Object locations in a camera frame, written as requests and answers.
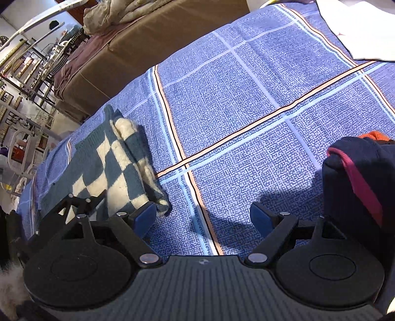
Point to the teal cream checkered sweater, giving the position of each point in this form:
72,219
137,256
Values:
108,172

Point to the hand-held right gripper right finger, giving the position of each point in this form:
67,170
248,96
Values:
262,216

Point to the blue plaid bed sheet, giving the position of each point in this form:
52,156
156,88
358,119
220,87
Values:
247,123

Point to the brown sofa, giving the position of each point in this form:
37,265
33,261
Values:
139,52

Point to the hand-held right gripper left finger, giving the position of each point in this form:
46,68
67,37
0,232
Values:
145,217

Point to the metal storage rack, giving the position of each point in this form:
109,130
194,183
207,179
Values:
34,71

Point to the white cloth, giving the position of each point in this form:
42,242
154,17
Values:
361,27

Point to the white curved pole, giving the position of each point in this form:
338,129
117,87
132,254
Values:
40,21

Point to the white metal frame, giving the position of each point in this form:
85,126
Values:
21,154

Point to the navy garment with orange trim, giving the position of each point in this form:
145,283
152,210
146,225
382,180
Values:
355,191

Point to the cream crumpled blanket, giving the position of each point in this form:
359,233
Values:
114,14

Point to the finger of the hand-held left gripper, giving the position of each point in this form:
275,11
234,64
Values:
66,210

